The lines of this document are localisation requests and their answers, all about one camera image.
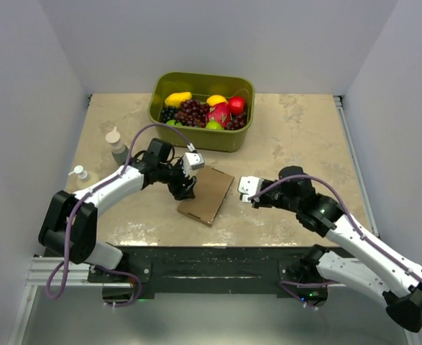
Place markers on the squeeze sauce bottle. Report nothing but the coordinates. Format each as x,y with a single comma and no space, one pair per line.
119,150

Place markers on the olive green plastic bin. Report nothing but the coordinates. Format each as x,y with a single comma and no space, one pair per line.
202,86

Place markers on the green pear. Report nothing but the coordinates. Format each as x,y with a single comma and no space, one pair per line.
173,122

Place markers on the red apple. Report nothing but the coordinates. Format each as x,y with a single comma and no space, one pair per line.
236,105

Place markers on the pump soap bottle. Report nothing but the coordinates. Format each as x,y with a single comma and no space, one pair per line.
82,177

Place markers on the yellow mango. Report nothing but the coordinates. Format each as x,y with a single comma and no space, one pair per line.
176,99

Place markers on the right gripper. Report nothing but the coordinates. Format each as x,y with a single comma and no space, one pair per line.
258,200

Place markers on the purple grape bunch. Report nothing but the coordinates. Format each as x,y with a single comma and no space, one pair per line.
192,113

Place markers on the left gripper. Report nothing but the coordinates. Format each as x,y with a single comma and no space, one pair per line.
181,192

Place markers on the pink dragon fruit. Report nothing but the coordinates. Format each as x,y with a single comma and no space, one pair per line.
219,113

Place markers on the dark red grape bunch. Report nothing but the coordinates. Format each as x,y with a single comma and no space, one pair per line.
237,122

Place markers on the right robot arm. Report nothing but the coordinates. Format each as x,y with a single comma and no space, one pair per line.
375,269

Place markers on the green lime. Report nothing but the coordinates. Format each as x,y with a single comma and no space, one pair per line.
214,125

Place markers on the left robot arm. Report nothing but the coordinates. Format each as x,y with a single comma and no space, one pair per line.
70,224

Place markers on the black grape bunch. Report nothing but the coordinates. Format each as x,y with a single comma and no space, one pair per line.
168,114

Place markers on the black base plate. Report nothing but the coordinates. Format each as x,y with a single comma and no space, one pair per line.
214,270

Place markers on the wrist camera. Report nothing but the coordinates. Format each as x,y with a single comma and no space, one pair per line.
192,161
248,187

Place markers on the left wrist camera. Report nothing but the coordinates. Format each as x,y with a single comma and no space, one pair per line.
192,161

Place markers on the yellow lemon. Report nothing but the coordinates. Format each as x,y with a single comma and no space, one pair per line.
215,99

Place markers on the brown cardboard express box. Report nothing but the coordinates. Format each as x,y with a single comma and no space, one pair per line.
210,192

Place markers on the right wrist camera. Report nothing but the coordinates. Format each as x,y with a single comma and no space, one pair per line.
248,187

